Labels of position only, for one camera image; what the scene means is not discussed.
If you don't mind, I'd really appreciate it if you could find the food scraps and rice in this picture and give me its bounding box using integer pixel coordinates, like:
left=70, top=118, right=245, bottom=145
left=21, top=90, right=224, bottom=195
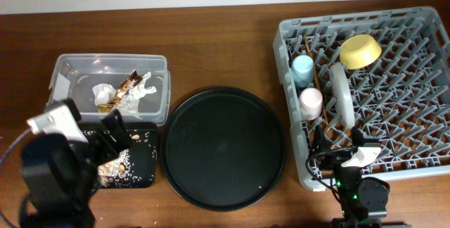
left=84, top=131, right=158, bottom=189

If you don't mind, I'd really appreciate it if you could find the white napkin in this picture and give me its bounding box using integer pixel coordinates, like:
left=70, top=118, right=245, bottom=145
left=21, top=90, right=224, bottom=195
left=92, top=71, right=157, bottom=117

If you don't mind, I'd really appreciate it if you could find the gold brown candy wrapper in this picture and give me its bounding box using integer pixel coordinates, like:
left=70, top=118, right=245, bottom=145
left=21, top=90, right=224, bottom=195
left=97, top=70, right=143, bottom=113

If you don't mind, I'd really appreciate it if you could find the grey round plate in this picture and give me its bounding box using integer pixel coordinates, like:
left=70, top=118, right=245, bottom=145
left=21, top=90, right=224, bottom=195
left=330, top=63, right=355, bottom=129

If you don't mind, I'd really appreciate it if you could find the pink plastic cup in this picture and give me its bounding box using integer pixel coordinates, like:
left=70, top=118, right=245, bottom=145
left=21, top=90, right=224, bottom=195
left=298, top=87, right=323, bottom=120

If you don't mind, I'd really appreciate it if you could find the blue plastic cup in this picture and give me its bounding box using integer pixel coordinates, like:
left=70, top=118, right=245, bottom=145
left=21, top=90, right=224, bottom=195
left=291, top=55, right=314, bottom=88

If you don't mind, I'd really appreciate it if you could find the yellow bowl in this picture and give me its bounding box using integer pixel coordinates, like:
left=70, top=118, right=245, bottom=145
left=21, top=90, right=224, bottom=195
left=340, top=34, right=382, bottom=70

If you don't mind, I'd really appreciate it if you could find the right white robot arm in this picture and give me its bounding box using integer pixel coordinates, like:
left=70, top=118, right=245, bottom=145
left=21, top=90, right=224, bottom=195
left=305, top=126, right=390, bottom=228

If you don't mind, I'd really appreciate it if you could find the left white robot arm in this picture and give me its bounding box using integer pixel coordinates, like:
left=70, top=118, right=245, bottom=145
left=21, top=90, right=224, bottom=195
left=20, top=106, right=130, bottom=227

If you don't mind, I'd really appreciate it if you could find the clear plastic waste bin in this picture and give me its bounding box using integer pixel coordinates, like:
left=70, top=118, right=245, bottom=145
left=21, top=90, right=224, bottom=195
left=47, top=53, right=171, bottom=126

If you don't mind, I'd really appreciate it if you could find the grey dishwasher rack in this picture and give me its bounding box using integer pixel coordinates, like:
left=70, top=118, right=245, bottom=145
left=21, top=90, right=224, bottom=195
left=273, top=6, right=449, bottom=191

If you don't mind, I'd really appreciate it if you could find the black rectangular tray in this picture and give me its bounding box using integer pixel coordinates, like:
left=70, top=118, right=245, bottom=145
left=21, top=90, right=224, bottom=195
left=79, top=122, right=158, bottom=190

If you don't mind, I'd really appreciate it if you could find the white label on bin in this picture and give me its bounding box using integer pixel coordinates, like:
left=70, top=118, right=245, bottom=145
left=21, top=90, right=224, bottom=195
left=53, top=73, right=70, bottom=101

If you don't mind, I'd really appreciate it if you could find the round black serving tray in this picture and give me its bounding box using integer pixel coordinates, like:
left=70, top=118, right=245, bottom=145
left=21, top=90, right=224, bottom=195
left=160, top=87, right=287, bottom=212

